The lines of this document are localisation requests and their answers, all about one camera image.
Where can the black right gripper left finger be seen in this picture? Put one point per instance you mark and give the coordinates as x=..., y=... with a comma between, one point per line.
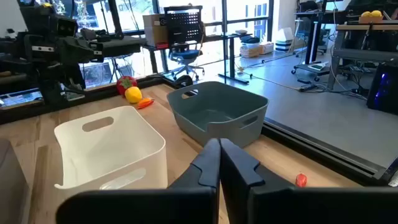
x=202, y=174

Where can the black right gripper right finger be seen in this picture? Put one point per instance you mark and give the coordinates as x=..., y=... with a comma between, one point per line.
x=239, y=180

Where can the red toy tomato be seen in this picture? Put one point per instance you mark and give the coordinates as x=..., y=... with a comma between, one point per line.
x=124, y=84

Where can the small red toy chili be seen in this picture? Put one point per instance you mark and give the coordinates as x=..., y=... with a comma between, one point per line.
x=301, y=180

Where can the yellow toy lemon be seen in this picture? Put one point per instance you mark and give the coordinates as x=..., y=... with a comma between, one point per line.
x=133, y=95

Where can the small orange toy carrot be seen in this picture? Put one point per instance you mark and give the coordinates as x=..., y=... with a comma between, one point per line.
x=145, y=103

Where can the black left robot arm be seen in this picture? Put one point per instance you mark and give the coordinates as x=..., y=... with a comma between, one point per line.
x=34, y=40

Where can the grey bin with red fruit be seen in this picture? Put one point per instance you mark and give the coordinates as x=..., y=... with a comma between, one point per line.
x=217, y=109

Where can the brown cardboard box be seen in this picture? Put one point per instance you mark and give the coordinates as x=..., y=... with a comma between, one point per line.
x=154, y=31

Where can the white plastic basket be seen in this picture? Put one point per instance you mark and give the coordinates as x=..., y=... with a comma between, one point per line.
x=93, y=149

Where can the blue office chair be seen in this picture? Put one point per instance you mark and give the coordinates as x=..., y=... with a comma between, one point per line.
x=186, y=56

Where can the black standing desk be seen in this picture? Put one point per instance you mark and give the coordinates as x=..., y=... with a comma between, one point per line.
x=231, y=56

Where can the black rolling stand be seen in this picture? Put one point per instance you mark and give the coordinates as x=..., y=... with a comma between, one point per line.
x=311, y=46

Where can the black computer tower blue light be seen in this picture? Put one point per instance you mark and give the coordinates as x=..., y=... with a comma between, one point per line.
x=384, y=90

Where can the wood-top workbench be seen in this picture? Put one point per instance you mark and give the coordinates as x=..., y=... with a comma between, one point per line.
x=360, y=54

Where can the wooden crate of lemons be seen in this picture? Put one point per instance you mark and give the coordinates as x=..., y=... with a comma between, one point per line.
x=370, y=19

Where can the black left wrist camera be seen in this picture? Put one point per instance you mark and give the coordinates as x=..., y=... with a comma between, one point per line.
x=66, y=27

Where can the black window frame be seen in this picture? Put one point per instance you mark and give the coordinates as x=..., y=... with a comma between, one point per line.
x=224, y=31

